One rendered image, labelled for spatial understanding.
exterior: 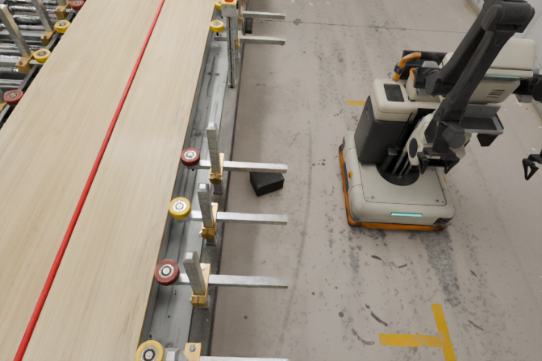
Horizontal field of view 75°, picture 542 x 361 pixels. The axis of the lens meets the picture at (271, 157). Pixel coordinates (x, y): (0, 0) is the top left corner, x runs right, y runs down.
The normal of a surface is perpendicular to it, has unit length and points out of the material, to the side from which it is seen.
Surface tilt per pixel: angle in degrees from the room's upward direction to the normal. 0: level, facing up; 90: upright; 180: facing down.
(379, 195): 0
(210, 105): 0
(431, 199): 0
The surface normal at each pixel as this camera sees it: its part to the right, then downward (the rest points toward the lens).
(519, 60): 0.03, 0.07
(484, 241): 0.06, -0.61
